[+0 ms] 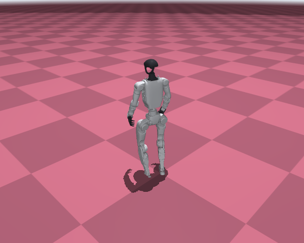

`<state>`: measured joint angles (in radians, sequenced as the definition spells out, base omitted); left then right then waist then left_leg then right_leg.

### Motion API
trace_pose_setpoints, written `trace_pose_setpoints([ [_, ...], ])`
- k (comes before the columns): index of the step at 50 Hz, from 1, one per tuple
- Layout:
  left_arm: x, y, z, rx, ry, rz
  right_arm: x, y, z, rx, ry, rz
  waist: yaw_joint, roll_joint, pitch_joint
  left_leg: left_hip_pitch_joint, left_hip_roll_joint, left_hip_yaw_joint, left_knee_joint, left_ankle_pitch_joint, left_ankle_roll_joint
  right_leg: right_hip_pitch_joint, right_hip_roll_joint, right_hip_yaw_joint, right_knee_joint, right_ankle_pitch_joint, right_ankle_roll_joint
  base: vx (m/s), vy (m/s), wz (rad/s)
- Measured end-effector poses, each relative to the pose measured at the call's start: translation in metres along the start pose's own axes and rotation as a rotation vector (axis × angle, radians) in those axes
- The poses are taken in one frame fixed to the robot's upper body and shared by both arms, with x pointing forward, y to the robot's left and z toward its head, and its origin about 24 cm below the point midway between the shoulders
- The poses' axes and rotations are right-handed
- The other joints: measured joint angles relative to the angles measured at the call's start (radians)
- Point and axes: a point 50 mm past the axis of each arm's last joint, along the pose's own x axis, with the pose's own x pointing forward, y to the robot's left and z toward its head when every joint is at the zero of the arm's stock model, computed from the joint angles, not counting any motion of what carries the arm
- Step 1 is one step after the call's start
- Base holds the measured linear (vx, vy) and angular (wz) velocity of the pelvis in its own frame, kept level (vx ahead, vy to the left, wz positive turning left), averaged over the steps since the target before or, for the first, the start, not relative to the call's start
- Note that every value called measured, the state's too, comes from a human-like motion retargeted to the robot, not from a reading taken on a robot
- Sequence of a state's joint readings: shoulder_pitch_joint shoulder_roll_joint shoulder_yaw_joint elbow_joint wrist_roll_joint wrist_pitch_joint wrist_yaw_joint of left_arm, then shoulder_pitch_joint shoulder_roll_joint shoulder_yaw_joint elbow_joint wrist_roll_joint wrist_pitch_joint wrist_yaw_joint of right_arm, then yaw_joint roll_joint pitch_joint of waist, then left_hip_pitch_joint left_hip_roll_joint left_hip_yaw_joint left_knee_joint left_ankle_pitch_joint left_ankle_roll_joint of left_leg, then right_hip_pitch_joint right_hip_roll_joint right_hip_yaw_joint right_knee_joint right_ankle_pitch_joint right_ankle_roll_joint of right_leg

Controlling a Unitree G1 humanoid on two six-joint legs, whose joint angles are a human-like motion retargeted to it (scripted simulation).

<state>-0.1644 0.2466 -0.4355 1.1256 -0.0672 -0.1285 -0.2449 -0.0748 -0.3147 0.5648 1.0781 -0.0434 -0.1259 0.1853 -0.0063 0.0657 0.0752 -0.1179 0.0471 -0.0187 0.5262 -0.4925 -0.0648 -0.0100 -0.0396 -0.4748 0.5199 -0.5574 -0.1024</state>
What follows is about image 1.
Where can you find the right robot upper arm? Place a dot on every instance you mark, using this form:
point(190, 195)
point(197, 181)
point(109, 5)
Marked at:
point(166, 89)

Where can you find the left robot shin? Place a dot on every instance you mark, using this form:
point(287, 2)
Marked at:
point(144, 160)

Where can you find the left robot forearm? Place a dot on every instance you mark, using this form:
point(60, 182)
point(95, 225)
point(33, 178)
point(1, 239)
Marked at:
point(131, 110)

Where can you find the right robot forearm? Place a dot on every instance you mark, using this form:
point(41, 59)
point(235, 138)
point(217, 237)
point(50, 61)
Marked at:
point(165, 104)

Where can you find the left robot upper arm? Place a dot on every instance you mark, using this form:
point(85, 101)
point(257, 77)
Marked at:
point(138, 87)

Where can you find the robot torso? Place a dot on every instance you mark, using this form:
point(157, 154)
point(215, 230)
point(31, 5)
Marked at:
point(152, 96)

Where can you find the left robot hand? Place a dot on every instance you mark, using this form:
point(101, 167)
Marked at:
point(129, 119)

